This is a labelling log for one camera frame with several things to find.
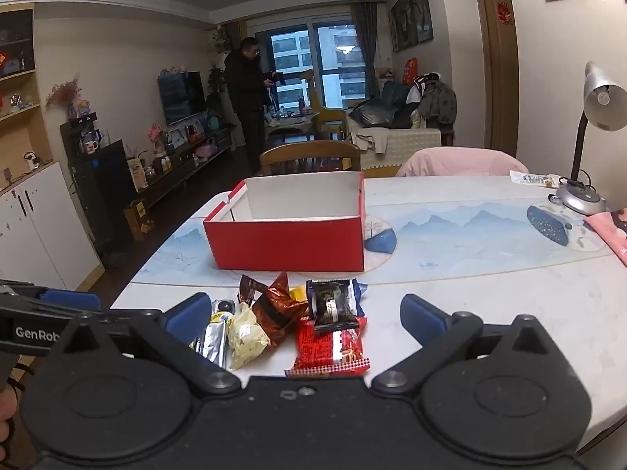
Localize yellow chair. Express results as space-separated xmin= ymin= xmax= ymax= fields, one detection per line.
xmin=308 ymin=69 xmax=350 ymax=141

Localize pink printed pouch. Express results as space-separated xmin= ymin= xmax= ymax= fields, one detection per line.
xmin=583 ymin=208 xmax=627 ymax=268

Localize brown cardboard box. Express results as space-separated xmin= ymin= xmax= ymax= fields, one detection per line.
xmin=123 ymin=198 xmax=157 ymax=242

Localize black cabinet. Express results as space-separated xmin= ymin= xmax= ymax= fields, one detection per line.
xmin=60 ymin=114 xmax=141 ymax=266

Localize silver desk lamp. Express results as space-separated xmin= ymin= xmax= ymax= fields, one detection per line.
xmin=549 ymin=61 xmax=627 ymax=217

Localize pale yellow snack packet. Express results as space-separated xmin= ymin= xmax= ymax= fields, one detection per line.
xmin=227 ymin=302 xmax=272 ymax=372

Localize dark television console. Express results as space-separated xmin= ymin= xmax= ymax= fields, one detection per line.
xmin=134 ymin=127 xmax=237 ymax=207

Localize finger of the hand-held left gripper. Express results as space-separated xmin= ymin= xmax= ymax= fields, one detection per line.
xmin=93 ymin=308 xmax=165 ymax=348
xmin=0 ymin=279 xmax=101 ymax=312

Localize small dark brown packet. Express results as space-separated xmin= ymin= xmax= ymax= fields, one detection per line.
xmin=237 ymin=275 xmax=268 ymax=307

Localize flat screen television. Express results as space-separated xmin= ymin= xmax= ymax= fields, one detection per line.
xmin=158 ymin=71 xmax=208 ymax=127

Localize silver foil chocolate packet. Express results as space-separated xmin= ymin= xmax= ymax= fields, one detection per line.
xmin=195 ymin=298 xmax=237 ymax=369

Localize pink padded jacket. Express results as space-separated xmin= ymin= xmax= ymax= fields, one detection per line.
xmin=396 ymin=147 xmax=530 ymax=178

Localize black snack packet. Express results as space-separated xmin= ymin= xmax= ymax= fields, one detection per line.
xmin=306 ymin=279 xmax=361 ymax=336

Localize red snack packet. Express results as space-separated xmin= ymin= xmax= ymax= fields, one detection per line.
xmin=285 ymin=316 xmax=371 ymax=378

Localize wooden shelf unit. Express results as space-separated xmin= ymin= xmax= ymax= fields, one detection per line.
xmin=0 ymin=2 xmax=56 ymax=192

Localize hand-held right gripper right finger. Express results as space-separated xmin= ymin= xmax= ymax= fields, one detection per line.
xmin=371 ymin=294 xmax=580 ymax=396

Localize white cabinet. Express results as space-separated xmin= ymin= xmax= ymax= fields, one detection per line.
xmin=0 ymin=161 xmax=107 ymax=291

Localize small white printed packet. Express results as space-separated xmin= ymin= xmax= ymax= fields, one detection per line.
xmin=509 ymin=170 xmax=562 ymax=188

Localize wooden door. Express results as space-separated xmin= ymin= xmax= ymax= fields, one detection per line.
xmin=470 ymin=0 xmax=521 ymax=157

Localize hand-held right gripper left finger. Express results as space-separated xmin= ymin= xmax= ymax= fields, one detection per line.
xmin=49 ymin=293 xmax=242 ymax=397

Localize large window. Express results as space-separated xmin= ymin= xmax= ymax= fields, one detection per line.
xmin=257 ymin=20 xmax=374 ymax=113

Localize grey curtain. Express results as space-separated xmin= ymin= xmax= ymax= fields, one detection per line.
xmin=349 ymin=2 xmax=382 ymax=108

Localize beige covered sofa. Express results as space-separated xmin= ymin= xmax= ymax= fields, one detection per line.
xmin=348 ymin=126 xmax=442 ymax=178

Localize light blue snack packet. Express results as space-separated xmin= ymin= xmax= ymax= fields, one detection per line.
xmin=306 ymin=278 xmax=368 ymax=318

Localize pile of clothes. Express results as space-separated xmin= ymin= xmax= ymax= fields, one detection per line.
xmin=349 ymin=72 xmax=459 ymax=131

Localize person's left hand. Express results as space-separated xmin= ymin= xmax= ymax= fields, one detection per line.
xmin=0 ymin=387 xmax=21 ymax=448

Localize dark framed picture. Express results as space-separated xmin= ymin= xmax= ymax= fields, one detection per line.
xmin=393 ymin=0 xmax=417 ymax=52
xmin=409 ymin=0 xmax=435 ymax=46

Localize red cardboard box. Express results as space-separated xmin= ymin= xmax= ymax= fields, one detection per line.
xmin=202 ymin=171 xmax=366 ymax=273

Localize copper brown snack packet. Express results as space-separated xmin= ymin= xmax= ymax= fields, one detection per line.
xmin=250 ymin=271 xmax=309 ymax=348

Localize wooden dining chair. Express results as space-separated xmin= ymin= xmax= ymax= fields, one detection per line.
xmin=259 ymin=140 xmax=362 ymax=177

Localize dried flower bouquet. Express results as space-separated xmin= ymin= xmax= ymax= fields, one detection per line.
xmin=45 ymin=75 xmax=82 ymax=119

